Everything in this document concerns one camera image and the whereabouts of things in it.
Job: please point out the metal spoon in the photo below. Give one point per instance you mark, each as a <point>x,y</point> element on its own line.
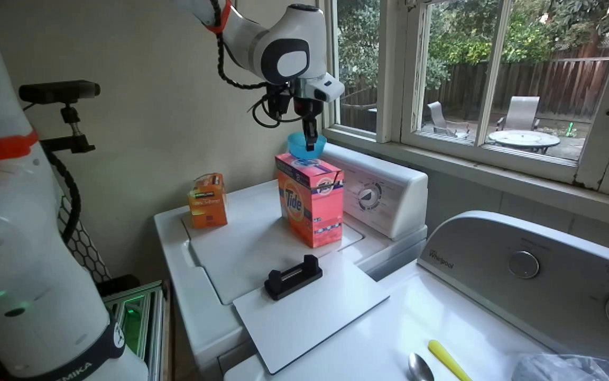
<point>419,369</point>

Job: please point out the grey patio chair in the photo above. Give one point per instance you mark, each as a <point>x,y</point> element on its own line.
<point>436,112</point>
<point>524,111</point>

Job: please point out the small orange carton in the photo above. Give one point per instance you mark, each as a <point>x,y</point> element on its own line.
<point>208,204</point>

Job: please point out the round white patio table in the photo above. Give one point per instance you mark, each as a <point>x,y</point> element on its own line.
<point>524,137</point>

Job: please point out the black exterior camera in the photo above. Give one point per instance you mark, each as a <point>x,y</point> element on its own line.
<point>59,91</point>

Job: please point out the black plastic holder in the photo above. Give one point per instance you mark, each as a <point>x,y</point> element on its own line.
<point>290,278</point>

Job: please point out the clear plastic bag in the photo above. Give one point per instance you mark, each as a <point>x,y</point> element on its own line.
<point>566,369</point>

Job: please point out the orange Tide detergent box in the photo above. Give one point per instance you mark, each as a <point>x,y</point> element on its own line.
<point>311,204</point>

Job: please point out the white flat board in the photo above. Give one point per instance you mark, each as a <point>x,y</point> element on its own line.
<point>311,318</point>

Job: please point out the white Whirlpool dryer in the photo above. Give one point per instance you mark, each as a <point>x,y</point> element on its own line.
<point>403,338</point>

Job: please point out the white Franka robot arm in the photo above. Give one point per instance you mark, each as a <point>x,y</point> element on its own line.
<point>22,246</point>

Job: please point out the white washing machine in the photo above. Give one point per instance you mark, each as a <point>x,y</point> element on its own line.
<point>249,239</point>

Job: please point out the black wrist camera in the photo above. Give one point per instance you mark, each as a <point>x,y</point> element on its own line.
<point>278,102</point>

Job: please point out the white window frame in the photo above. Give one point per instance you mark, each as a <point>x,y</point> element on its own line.
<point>391,70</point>

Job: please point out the blue plastic cup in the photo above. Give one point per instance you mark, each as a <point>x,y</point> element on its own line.
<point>298,149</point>

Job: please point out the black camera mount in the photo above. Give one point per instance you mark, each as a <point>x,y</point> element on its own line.
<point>70,143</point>

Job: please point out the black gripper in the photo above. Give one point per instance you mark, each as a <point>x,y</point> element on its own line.
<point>308,106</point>

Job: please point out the wooden garden fence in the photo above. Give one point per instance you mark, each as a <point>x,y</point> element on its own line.
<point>571,84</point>

